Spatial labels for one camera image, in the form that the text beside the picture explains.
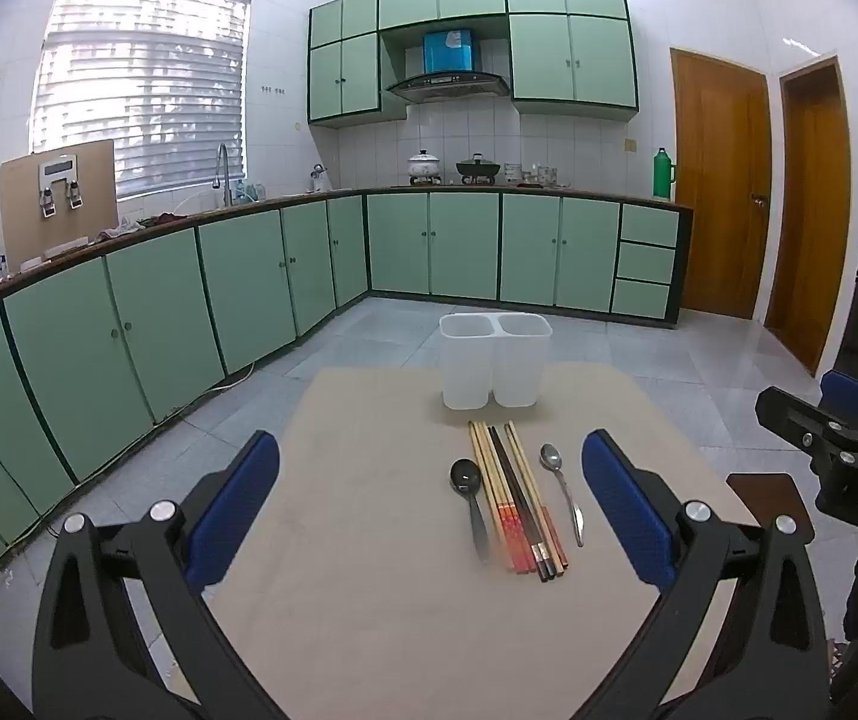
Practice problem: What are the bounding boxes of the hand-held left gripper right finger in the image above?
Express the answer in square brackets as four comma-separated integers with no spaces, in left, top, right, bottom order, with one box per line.
[571,431,831,720]

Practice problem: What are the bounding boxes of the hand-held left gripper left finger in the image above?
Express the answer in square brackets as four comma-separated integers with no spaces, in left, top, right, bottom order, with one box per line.
[31,431,302,720]

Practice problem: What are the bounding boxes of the brown wooden chopstick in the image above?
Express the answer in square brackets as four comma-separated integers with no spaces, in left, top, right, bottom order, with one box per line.
[511,422,569,569]
[505,422,562,577]

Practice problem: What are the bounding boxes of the metal spoon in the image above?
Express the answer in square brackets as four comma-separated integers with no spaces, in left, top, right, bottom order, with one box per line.
[540,442,585,547]

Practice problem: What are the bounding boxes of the black chopstick metal band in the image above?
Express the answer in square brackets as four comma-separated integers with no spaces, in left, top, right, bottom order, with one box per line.
[496,430,554,580]
[490,427,547,581]

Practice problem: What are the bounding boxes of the black spoon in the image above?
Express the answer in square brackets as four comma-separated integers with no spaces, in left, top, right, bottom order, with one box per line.
[450,457,490,560]

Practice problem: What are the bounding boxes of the white two-compartment utensil holder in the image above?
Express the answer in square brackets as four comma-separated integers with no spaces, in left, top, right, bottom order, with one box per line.
[439,313,554,410]

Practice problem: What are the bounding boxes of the brown stool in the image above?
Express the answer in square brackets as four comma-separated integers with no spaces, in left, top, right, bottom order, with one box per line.
[727,474,816,541]

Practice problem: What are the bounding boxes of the wooden door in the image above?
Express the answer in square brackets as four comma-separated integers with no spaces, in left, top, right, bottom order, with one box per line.
[763,56,858,376]
[669,47,773,320]

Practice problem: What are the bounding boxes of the green base cabinets with countertop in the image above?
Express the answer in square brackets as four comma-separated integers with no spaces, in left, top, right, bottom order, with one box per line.
[0,187,692,601]

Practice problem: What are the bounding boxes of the green thermos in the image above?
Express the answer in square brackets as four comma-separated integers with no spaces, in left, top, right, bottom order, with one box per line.
[652,148,677,201]

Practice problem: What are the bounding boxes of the crumpled cloth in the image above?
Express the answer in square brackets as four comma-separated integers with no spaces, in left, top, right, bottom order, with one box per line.
[95,212,190,242]

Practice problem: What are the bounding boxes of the metal kitchen faucet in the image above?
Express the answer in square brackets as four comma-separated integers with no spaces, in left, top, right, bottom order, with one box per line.
[213,144,235,207]

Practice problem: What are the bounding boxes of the black wok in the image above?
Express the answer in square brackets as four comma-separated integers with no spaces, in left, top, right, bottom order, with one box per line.
[455,154,503,185]

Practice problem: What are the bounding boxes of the white device with clips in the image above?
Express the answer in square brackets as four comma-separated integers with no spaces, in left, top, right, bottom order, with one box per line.
[35,154,85,220]

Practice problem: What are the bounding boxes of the window with white blinds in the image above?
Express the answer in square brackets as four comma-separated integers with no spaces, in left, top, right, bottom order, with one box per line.
[30,0,252,202]

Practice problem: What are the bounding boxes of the range hood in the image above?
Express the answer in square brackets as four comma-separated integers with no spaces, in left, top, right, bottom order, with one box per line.
[386,71,511,104]

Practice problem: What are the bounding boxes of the blue box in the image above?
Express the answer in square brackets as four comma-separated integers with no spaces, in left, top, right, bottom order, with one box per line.
[421,28,475,74]

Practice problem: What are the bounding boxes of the white floor cable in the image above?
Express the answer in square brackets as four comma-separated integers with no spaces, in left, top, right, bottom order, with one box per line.
[204,362,257,392]

